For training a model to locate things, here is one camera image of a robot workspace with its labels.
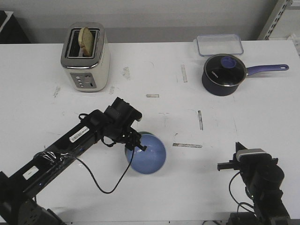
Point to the clear plastic food container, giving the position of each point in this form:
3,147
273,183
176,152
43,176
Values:
212,44

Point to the dark blue saucepan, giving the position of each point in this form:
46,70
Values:
225,91

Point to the glass pot lid blue knob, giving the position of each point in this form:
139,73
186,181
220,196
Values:
224,70

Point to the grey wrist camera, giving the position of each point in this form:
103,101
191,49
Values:
255,155
136,115

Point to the toast slice in toaster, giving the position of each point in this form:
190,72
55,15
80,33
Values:
86,41

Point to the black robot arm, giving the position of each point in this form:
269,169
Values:
262,178
17,192

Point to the metal shelf upright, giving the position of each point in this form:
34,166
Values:
283,22

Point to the green bowl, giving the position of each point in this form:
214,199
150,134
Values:
145,133

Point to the cream and chrome toaster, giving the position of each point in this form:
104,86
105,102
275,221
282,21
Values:
87,74

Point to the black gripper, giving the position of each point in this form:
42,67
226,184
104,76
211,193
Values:
241,151
121,115

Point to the blue bowl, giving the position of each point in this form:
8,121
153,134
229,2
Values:
151,160

